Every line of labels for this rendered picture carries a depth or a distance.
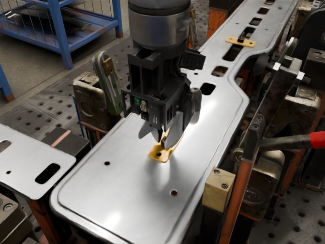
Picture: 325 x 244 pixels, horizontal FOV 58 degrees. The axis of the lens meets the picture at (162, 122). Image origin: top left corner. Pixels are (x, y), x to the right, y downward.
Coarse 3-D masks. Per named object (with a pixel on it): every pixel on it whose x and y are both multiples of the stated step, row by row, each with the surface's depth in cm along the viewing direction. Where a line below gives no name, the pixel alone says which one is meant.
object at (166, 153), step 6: (162, 138) 54; (180, 138) 55; (156, 144) 54; (162, 144) 54; (150, 150) 53; (156, 150) 53; (162, 150) 53; (168, 150) 53; (150, 156) 52; (156, 156) 52; (162, 156) 52; (168, 156) 52; (162, 162) 51
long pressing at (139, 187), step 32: (256, 0) 110; (288, 0) 110; (224, 32) 90; (256, 32) 90; (224, 64) 76; (224, 96) 66; (128, 128) 58; (192, 128) 58; (224, 128) 58; (96, 160) 52; (128, 160) 52; (192, 160) 52; (64, 192) 47; (96, 192) 47; (128, 192) 47; (160, 192) 47; (192, 192) 47; (96, 224) 43; (128, 224) 42; (160, 224) 42
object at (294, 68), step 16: (256, 64) 35; (272, 64) 36; (288, 64) 36; (272, 80) 38; (288, 80) 34; (304, 80) 34; (272, 96) 36; (256, 112) 39; (272, 112) 38; (240, 144) 43
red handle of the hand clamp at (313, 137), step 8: (296, 136) 40; (304, 136) 40; (312, 136) 38; (320, 136) 38; (264, 144) 43; (272, 144) 42; (280, 144) 41; (288, 144) 40; (296, 144) 40; (304, 144) 39; (312, 144) 38; (320, 144) 38
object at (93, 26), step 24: (24, 0) 239; (48, 0) 223; (72, 0) 237; (0, 24) 296; (24, 24) 277; (48, 24) 281; (72, 24) 280; (96, 24) 295; (120, 24) 301; (48, 48) 258; (72, 48) 255
